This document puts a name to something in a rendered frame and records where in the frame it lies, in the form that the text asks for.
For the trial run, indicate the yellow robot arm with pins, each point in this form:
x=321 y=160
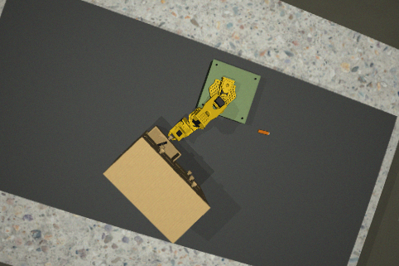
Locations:
x=219 y=100

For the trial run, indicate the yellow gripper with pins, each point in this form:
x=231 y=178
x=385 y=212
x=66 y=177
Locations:
x=181 y=130

